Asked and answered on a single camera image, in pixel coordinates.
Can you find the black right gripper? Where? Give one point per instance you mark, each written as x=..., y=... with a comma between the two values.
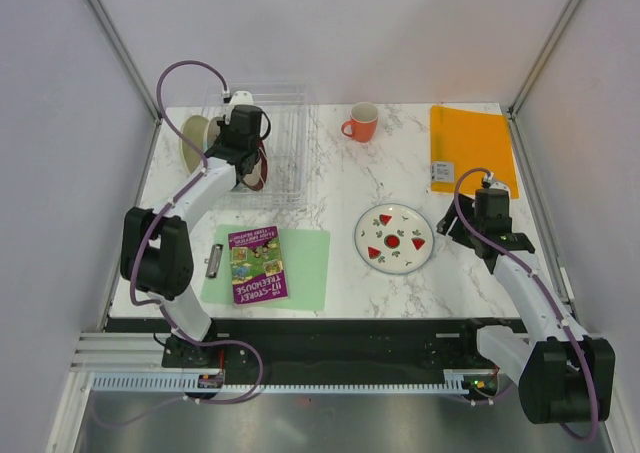
x=443, y=224

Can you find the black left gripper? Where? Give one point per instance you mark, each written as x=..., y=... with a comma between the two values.
x=224, y=127

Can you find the dark red rimmed plate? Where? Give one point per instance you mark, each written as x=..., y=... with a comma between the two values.
x=257, y=178

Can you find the watermelon pattern plate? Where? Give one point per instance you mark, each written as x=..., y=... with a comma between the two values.
x=394, y=239

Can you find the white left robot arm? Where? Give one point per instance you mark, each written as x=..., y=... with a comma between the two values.
x=156, y=255

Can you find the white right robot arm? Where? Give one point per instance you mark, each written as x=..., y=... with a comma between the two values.
x=563, y=374

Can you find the blue white floral plate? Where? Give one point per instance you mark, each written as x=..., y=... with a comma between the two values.
x=211, y=133

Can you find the cream green plate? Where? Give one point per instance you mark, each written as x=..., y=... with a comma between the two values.
x=194, y=128

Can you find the orange plastic folder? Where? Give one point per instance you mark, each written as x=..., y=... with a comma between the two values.
x=462, y=140

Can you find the purple treehouse book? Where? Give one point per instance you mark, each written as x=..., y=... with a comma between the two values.
x=257, y=267

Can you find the green clipboard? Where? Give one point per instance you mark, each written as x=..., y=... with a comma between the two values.
x=306, y=259

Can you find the orange ceramic mug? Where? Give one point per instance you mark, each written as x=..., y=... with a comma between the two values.
x=362, y=124

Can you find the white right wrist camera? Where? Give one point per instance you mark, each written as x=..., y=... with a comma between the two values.
x=490, y=181

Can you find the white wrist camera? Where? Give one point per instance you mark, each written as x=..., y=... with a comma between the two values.
x=490, y=181
x=236, y=98

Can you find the clear wire dish rack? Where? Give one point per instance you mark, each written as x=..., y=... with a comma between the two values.
x=287, y=106

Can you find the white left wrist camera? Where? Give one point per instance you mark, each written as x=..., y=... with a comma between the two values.
x=236, y=98

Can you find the white slotted cable duct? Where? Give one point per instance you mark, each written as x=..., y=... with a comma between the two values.
x=194, y=383

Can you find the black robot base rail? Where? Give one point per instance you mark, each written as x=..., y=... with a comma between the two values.
x=338, y=352

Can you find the left aluminium frame post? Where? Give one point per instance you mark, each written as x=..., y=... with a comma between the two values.
x=123, y=56

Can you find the aluminium frame post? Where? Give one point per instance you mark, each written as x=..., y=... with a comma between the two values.
x=552, y=41
x=123, y=56

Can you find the right aluminium frame post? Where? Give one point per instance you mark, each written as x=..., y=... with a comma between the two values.
x=552, y=41

